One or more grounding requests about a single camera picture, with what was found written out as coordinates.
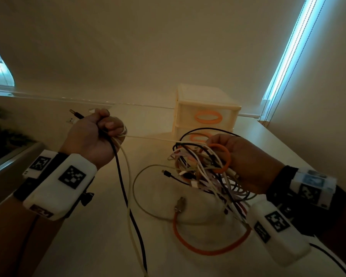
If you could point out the person's left hand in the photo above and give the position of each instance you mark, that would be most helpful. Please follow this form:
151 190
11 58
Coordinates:
89 138

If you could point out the person's right hand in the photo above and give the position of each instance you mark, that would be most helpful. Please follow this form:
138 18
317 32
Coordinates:
248 167

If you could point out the person's left forearm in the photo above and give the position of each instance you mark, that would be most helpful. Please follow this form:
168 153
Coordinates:
5 242

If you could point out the person's right forearm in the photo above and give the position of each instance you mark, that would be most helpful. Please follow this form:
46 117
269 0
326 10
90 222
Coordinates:
343 242

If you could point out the bright narrow window strip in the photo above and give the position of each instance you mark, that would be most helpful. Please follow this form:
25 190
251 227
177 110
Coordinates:
291 40

